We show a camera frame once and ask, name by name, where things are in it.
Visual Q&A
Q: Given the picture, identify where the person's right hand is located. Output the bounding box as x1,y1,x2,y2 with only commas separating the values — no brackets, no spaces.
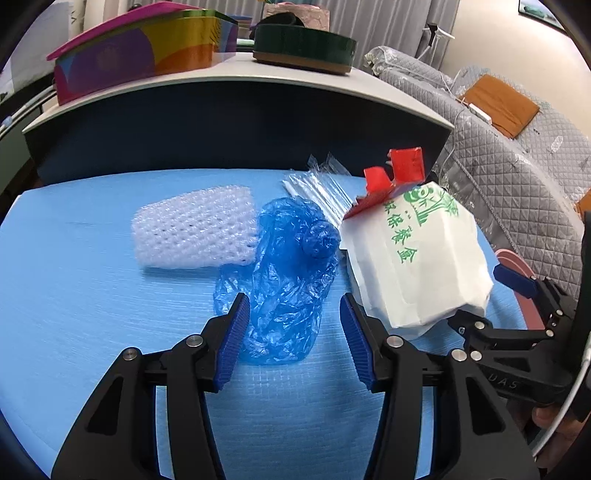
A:
510,406,591,480

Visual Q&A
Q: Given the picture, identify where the red torn carton piece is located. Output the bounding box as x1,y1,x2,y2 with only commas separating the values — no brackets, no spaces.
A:
344,147,426,220

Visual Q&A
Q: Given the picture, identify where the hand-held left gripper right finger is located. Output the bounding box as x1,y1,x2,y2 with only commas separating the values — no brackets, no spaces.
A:
339,293,541,480

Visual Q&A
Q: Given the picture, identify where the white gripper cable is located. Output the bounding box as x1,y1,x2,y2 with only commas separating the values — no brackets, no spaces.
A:
531,332,591,457

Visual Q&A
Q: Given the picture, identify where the pink lace basket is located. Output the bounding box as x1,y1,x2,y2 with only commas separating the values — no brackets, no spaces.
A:
263,2,331,32

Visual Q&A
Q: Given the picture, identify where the white foam fruit net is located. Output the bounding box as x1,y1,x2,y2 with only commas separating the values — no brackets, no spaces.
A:
130,185,257,269

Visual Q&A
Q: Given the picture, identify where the white top coffee table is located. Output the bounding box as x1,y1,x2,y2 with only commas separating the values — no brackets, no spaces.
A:
22,58,455,185

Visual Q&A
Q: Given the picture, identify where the colourful tin box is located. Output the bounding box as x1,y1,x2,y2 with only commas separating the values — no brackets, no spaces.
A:
46,1,239,107

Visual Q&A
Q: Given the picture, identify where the white power cable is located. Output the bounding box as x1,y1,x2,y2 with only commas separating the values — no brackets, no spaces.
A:
434,69,468,181

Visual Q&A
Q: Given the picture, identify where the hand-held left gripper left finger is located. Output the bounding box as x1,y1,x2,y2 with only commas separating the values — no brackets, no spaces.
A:
51,292,251,480

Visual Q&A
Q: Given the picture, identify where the black hat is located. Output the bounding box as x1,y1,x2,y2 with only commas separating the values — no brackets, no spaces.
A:
249,11,305,40

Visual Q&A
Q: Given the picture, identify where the white paper bag green print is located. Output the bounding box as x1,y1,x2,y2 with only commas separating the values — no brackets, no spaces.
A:
342,180,494,342

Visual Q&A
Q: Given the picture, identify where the grey printed television cover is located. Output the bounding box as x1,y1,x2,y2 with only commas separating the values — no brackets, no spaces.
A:
9,0,75,97

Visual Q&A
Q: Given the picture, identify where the green round tin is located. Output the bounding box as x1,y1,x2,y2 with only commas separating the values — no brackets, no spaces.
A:
252,23,358,76

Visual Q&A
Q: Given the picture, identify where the white power strip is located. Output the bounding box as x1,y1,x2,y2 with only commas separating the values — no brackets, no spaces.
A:
466,102,492,124

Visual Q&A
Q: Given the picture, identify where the clear plastic wrapper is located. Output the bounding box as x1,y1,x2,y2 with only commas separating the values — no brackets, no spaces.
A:
281,154,358,220

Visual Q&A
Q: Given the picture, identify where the framed wall picture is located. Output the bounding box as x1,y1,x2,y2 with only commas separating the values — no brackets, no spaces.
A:
518,0,566,31

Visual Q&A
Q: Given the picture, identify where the dark television cabinet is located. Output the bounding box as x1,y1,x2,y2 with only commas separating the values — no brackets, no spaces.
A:
0,78,61,185

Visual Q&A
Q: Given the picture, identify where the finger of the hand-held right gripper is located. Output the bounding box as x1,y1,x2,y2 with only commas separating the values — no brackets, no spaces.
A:
493,263,575,324
445,309,557,356

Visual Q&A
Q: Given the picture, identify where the grey quilted sofa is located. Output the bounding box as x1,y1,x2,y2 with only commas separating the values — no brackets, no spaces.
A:
362,44,591,287

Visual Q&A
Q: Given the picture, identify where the blue plastic bag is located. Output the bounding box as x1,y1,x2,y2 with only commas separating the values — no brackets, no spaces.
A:
213,196,341,366

